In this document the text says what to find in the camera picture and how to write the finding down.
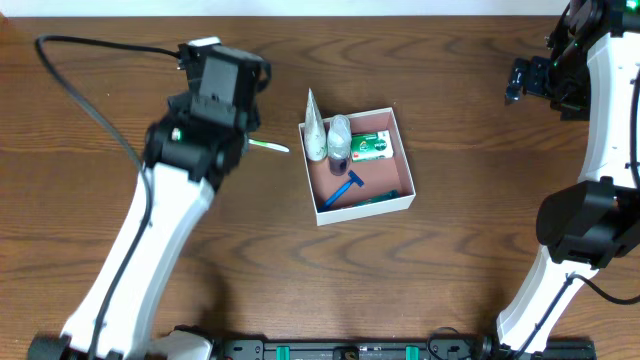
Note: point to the white cardboard box pink inside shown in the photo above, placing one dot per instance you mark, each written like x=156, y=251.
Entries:
x=379, y=176

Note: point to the green soap packet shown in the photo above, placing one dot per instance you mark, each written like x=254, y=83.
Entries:
x=371, y=146

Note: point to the black mounting rail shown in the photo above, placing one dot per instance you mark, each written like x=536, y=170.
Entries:
x=449, y=345

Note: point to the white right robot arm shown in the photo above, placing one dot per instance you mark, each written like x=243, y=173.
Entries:
x=592, y=74

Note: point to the teal red toothpaste tube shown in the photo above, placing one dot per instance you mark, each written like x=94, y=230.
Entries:
x=393, y=194

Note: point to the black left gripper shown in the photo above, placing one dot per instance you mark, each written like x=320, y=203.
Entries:
x=253, y=118

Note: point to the blue disposable razor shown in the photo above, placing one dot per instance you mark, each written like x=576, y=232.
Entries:
x=354, y=179

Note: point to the green white toothbrush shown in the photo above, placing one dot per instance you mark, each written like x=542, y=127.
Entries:
x=269, y=145

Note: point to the clear bottle dark cap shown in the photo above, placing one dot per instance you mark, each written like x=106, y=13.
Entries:
x=339, y=138

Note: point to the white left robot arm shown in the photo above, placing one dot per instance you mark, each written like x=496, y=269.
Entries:
x=186, y=156

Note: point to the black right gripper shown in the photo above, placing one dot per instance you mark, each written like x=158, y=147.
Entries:
x=530, y=76

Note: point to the white cosmetic tube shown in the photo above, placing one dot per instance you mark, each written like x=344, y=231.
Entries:
x=314, y=138

